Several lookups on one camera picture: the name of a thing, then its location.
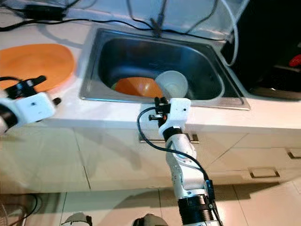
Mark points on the white bowl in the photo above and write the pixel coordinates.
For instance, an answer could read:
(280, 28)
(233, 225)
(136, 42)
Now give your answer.
(171, 84)

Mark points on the orange bowl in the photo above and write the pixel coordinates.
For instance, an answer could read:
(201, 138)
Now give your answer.
(136, 88)

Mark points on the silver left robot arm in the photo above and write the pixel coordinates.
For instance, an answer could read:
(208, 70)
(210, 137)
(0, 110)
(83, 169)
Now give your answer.
(4, 120)

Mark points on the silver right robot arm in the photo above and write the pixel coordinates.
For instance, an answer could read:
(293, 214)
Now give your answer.
(183, 165)

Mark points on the white kitchen cabinet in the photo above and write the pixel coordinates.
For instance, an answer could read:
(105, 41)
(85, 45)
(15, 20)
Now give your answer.
(99, 160)

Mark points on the orange plate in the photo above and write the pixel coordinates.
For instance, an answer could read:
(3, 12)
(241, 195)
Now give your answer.
(37, 61)

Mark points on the stainless steel sink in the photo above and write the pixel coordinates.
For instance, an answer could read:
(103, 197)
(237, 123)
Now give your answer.
(117, 52)

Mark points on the grey metal faucet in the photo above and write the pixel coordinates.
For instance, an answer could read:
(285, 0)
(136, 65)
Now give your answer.
(156, 28)

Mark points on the black power adapter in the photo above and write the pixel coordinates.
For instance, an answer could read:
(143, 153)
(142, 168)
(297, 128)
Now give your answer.
(44, 12)

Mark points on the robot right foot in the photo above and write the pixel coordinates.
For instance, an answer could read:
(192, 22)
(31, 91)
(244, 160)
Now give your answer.
(146, 221)

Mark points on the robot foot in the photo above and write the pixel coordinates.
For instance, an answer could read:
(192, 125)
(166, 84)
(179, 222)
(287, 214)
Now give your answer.
(77, 220)
(146, 221)

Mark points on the black appliance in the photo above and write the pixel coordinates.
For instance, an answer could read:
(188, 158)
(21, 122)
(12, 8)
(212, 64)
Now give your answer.
(268, 37)

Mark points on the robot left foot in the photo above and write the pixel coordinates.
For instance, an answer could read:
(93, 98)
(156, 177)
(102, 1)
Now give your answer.
(77, 220)

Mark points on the red round object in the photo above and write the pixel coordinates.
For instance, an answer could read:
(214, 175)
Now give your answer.
(295, 60)

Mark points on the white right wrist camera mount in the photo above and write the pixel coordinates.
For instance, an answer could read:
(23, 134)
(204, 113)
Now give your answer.
(176, 113)

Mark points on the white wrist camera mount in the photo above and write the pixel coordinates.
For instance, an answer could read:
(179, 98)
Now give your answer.
(33, 109)
(176, 113)

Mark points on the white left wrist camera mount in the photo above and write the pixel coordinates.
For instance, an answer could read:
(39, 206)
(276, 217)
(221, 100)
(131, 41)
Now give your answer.
(33, 109)

